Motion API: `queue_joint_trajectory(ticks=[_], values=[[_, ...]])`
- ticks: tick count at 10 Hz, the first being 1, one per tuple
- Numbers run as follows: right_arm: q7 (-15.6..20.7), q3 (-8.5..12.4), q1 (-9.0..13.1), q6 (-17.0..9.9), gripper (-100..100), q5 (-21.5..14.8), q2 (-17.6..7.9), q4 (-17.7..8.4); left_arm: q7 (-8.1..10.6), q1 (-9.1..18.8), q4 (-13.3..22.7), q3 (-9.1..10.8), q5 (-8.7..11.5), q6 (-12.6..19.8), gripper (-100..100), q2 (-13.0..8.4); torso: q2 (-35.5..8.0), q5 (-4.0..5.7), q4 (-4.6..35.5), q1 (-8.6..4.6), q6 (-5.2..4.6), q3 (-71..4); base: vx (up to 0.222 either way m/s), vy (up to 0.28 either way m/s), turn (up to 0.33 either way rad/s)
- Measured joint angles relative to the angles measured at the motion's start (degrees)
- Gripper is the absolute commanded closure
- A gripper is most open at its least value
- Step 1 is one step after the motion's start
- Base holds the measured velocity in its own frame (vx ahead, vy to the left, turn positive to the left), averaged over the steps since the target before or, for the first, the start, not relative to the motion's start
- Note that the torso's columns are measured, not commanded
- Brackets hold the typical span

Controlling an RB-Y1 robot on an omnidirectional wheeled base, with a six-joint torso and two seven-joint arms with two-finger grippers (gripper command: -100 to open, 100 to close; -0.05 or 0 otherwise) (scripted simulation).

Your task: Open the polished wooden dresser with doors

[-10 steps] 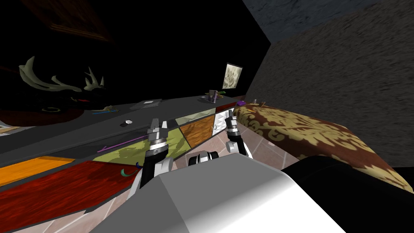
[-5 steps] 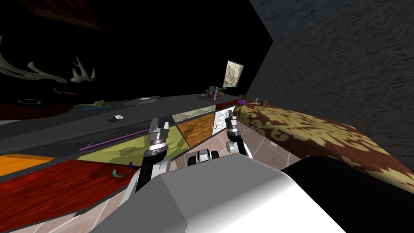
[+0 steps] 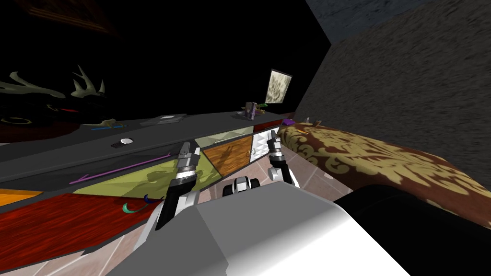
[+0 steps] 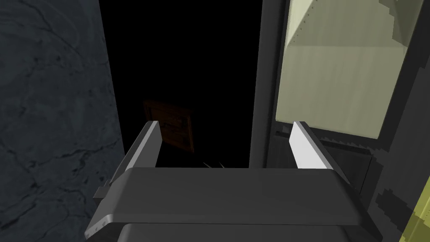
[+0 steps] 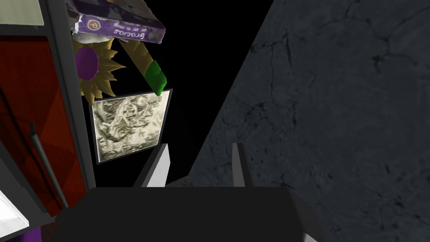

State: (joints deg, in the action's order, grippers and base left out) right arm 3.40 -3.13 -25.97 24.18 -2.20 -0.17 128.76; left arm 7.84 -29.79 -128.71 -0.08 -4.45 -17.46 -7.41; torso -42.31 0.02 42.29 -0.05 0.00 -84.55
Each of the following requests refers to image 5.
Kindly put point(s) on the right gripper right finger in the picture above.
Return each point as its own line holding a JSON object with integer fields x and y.
{"x": 239, "y": 168}

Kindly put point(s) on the framed pale leaf picture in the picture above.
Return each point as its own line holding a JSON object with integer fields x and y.
{"x": 129, "y": 125}

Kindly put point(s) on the yellow sunflower with purple centre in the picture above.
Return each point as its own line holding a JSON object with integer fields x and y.
{"x": 100, "y": 69}

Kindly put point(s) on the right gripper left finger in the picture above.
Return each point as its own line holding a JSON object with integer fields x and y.
{"x": 158, "y": 171}

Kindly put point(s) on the red cupboard door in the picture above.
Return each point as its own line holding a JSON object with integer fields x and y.
{"x": 35, "y": 121}

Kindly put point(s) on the purple book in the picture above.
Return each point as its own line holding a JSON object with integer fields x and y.
{"x": 118, "y": 21}

